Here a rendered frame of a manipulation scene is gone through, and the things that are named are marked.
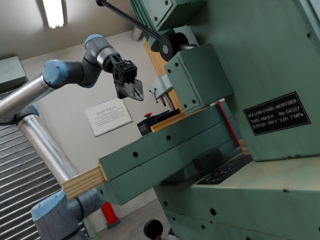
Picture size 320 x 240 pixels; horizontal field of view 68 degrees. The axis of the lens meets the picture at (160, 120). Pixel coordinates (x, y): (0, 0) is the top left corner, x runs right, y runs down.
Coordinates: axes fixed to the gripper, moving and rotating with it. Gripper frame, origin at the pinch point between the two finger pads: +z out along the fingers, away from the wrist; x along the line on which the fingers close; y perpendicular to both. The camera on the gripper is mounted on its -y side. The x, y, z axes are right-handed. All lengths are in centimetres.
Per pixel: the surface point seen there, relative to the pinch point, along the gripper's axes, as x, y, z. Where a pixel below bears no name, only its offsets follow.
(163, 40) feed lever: -4.6, 30.9, 11.4
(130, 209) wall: 51, -296, -52
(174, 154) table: -9.0, 9.1, 28.3
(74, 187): -33.3, 8.0, 23.2
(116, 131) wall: 81, -234, -150
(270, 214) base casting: -10, 23, 51
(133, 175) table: -21.1, 9.3, 27.9
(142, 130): -3.7, -6.5, 8.0
